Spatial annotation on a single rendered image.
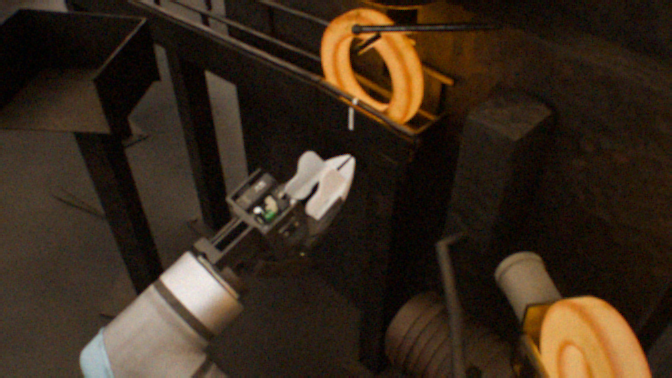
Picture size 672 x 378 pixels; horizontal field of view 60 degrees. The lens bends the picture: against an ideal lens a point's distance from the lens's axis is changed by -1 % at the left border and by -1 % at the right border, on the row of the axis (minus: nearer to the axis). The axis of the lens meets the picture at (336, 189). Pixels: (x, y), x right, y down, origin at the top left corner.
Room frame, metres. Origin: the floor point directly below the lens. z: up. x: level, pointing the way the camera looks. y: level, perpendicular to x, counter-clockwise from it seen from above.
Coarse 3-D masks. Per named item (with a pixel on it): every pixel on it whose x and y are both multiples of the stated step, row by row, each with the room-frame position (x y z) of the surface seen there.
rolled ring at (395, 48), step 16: (352, 16) 0.77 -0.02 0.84; (368, 16) 0.76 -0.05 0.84; (384, 16) 0.76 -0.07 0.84; (336, 32) 0.79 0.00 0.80; (336, 48) 0.79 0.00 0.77; (384, 48) 0.72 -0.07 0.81; (400, 48) 0.71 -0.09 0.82; (336, 64) 0.79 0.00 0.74; (400, 64) 0.70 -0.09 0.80; (416, 64) 0.71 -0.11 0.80; (336, 80) 0.79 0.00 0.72; (352, 80) 0.80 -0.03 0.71; (400, 80) 0.70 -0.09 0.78; (416, 80) 0.70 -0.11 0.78; (368, 96) 0.78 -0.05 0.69; (400, 96) 0.69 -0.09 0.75; (416, 96) 0.69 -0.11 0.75; (384, 112) 0.71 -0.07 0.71; (400, 112) 0.69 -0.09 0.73
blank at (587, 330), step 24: (552, 312) 0.35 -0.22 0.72; (576, 312) 0.32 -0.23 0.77; (600, 312) 0.31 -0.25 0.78; (552, 336) 0.33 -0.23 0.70; (576, 336) 0.31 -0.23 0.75; (600, 336) 0.28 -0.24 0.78; (624, 336) 0.28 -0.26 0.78; (552, 360) 0.32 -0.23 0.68; (576, 360) 0.31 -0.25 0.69; (600, 360) 0.27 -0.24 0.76; (624, 360) 0.26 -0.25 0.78
